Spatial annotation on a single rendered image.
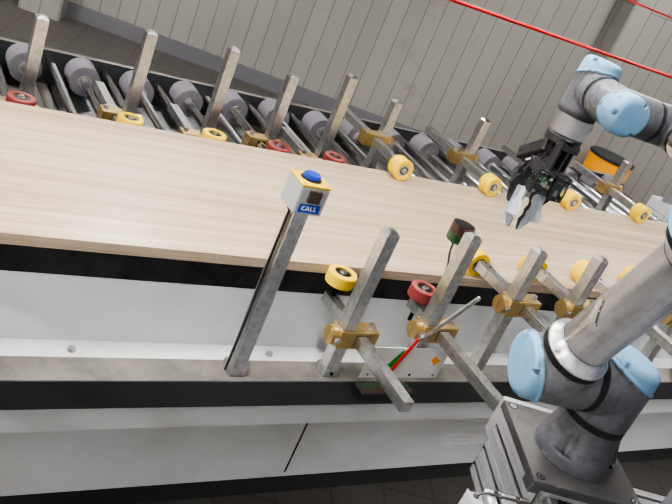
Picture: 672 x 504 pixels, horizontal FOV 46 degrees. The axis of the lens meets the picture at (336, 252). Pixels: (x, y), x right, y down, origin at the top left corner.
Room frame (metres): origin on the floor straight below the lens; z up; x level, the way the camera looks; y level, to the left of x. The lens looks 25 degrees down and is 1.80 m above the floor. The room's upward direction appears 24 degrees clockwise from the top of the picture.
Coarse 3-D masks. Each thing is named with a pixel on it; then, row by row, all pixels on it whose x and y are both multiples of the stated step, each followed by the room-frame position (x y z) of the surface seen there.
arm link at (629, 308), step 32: (640, 288) 1.10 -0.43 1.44; (576, 320) 1.18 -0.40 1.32; (608, 320) 1.13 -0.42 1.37; (640, 320) 1.11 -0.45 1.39; (512, 352) 1.24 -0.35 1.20; (544, 352) 1.18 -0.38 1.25; (576, 352) 1.16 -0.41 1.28; (608, 352) 1.14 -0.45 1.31; (512, 384) 1.20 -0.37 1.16; (544, 384) 1.16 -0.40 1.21; (576, 384) 1.16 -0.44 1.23
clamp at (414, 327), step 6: (420, 318) 1.87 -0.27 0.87; (444, 318) 1.93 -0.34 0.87; (408, 324) 1.86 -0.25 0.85; (414, 324) 1.85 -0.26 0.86; (420, 324) 1.84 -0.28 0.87; (408, 330) 1.85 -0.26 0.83; (414, 330) 1.84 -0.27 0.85; (420, 330) 1.83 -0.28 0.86; (426, 330) 1.84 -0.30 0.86; (438, 330) 1.86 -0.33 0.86; (444, 330) 1.88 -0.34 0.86; (450, 330) 1.89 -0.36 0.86; (456, 330) 1.90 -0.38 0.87; (414, 336) 1.83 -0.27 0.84; (432, 336) 1.86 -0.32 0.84; (420, 342) 1.84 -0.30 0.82; (426, 342) 1.85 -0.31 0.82; (432, 342) 1.86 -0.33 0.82
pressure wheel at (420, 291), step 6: (414, 282) 1.99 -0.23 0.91; (420, 282) 2.00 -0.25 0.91; (426, 282) 2.02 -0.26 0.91; (414, 288) 1.96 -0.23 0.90; (420, 288) 1.97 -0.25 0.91; (426, 288) 1.98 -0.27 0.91; (432, 288) 2.00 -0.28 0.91; (408, 294) 1.97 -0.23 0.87; (414, 294) 1.95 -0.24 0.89; (420, 294) 1.95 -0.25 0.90; (426, 294) 1.95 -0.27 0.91; (432, 294) 1.96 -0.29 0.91; (414, 300) 1.95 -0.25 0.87; (420, 300) 1.95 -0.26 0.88; (426, 300) 1.95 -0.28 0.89; (408, 318) 1.98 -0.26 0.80
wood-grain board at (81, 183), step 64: (0, 128) 1.84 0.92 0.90; (64, 128) 2.00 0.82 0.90; (128, 128) 2.19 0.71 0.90; (0, 192) 1.54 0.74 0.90; (64, 192) 1.66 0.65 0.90; (128, 192) 1.80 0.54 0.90; (192, 192) 1.96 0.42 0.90; (256, 192) 2.13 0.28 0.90; (384, 192) 2.59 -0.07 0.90; (448, 192) 2.88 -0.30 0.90; (192, 256) 1.66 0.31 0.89; (256, 256) 1.76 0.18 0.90; (320, 256) 1.91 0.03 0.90; (512, 256) 2.51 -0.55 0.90; (576, 256) 2.79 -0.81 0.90; (640, 256) 3.13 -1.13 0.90
